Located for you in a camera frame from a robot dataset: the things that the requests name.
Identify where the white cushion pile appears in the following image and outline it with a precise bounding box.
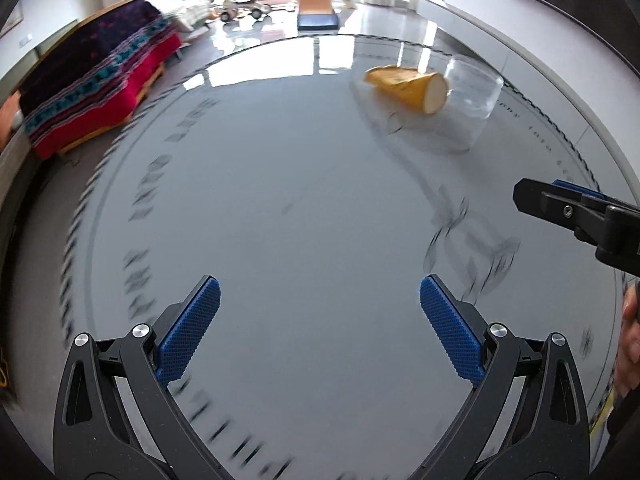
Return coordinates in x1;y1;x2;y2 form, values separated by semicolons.
169;2;222;37

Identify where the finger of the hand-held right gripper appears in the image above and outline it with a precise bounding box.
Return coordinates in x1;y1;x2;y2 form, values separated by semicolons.
513;176;610;247
551;179;604;198

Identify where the bench with colourful blanket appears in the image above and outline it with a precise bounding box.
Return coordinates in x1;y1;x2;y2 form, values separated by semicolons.
19;0;184;161

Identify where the yellow paper cup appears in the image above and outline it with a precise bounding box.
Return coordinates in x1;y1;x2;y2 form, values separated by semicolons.
363;64;450;115

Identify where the grey green sofa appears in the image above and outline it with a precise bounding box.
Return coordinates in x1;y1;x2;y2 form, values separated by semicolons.
0;19;81;241

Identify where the person's right hand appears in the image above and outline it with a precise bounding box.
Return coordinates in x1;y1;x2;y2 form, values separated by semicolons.
614;279;640;397

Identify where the orange cushion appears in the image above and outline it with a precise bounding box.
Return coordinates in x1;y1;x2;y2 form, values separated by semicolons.
0;94;24;152

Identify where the clear plastic container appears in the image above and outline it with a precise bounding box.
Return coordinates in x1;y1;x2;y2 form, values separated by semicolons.
439;55;505;157

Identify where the framed wall picture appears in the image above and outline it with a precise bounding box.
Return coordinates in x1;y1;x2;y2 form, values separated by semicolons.
0;2;24;37

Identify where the white ride-on toy car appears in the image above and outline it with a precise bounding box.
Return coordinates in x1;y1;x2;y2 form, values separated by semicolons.
219;0;274;24

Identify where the wooden bench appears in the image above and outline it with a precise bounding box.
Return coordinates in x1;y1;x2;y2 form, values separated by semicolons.
55;0;185;161

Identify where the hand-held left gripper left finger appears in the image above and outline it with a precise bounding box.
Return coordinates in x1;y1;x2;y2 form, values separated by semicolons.
52;275;236;480

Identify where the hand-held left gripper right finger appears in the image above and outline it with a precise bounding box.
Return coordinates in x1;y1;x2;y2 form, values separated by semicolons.
405;275;591;480

